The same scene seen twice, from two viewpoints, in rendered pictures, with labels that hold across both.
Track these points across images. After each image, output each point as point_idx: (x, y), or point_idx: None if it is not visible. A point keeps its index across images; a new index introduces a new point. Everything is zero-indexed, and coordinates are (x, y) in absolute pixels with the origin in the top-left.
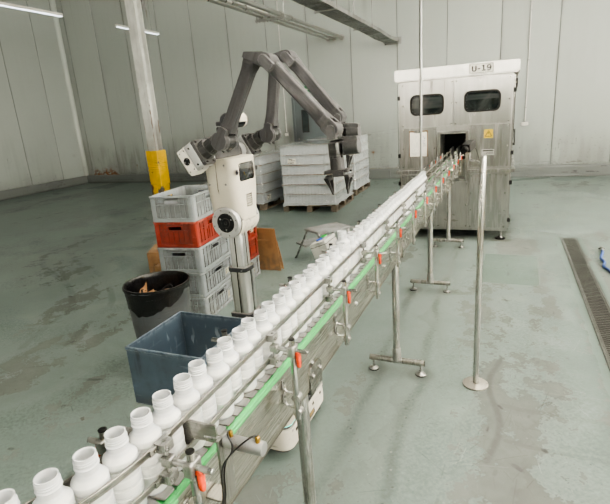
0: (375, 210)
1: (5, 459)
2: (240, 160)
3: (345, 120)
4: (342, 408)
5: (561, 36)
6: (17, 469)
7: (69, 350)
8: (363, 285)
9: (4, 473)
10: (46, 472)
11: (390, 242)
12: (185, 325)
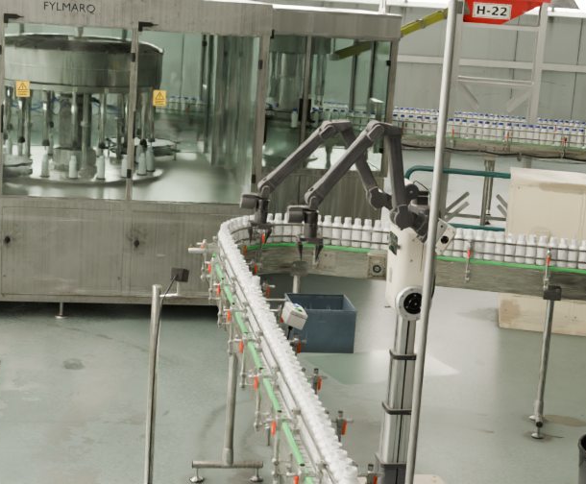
0: (275, 320)
1: (567, 483)
2: (391, 228)
3: (308, 205)
4: None
5: None
6: (540, 480)
7: None
8: (240, 337)
9: (544, 477)
10: (229, 224)
11: (256, 364)
12: (352, 322)
